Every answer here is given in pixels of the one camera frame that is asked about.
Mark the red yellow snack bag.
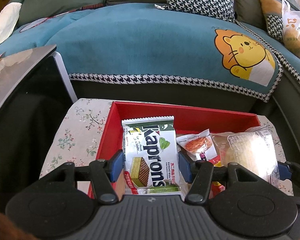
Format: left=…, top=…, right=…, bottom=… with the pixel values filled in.
left=209, top=155, right=226, bottom=198

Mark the clear round bread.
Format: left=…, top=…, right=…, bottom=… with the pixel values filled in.
left=211, top=126, right=280, bottom=187

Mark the green white Kaprons wafer pack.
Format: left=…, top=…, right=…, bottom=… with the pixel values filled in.
left=122, top=116, right=181, bottom=195

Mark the small white snack packet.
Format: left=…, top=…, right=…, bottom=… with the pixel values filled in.
left=177, top=129, right=221, bottom=165

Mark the red cardboard box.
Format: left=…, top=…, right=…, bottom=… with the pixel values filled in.
left=96, top=101, right=260, bottom=160

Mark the dark green sofa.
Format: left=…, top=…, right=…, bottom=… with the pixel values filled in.
left=18, top=0, right=300, bottom=159

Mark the teal lion sofa cover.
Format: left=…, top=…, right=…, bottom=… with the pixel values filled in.
left=0, top=3, right=300, bottom=101

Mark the white plastic bag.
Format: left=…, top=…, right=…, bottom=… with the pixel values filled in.
left=282, top=0, right=300, bottom=59

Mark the white cushion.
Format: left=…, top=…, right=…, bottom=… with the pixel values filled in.
left=0, top=2, right=22, bottom=44

